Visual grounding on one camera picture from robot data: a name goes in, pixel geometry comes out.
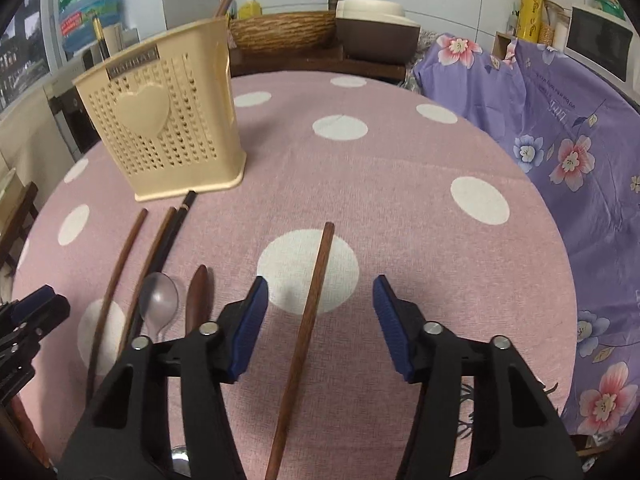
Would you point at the purple floral cloth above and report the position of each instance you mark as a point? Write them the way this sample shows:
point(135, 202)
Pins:
point(577, 140)

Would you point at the woven brown basin sink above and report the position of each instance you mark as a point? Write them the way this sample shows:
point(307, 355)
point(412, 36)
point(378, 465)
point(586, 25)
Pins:
point(284, 32)

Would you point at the beige perforated utensil holder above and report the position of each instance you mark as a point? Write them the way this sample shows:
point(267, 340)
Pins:
point(164, 111)

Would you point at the yellow roll package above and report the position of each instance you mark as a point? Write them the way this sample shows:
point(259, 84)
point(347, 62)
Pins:
point(529, 20)

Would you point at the white microwave oven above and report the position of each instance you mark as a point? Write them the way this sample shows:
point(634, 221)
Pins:
point(607, 45)

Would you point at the black chopstick gold band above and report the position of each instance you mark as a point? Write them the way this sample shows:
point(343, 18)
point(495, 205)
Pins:
point(100, 38)

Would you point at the translucent grey plastic spoon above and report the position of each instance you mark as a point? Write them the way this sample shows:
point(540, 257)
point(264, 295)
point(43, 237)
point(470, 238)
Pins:
point(158, 303)

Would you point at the blue water jug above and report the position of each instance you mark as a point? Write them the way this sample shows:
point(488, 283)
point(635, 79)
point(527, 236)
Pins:
point(76, 18)

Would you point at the wooden chair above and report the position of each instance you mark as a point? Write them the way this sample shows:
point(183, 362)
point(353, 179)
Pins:
point(16, 228)

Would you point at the dark wooden sink counter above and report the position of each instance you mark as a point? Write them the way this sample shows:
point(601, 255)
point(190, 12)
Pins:
point(330, 60)

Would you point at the pink polka dot tablecloth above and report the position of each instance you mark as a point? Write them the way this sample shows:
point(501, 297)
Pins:
point(414, 193)

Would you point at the green stacked containers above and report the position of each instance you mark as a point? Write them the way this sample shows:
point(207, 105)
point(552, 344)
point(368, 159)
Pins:
point(612, 7)

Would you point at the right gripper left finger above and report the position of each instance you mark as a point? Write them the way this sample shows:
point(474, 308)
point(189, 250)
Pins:
point(124, 432)

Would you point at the left hand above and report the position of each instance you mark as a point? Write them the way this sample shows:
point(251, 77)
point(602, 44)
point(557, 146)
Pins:
point(26, 430)

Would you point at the wooden handled metal spoon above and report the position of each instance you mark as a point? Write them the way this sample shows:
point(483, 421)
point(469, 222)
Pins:
point(196, 314)

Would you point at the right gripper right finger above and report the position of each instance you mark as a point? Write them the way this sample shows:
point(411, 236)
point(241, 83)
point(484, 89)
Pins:
point(483, 391)

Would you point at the black chopstick plain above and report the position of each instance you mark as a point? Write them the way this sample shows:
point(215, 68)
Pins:
point(164, 250)

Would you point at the yellow soap dispenser bottle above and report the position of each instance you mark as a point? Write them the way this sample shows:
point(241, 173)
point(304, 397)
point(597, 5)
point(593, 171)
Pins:
point(249, 9)

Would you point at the grey water dispenser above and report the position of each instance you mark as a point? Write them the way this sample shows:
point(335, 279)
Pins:
point(66, 105)

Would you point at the white brown rice cooker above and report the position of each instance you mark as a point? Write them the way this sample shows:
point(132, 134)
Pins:
point(376, 31)

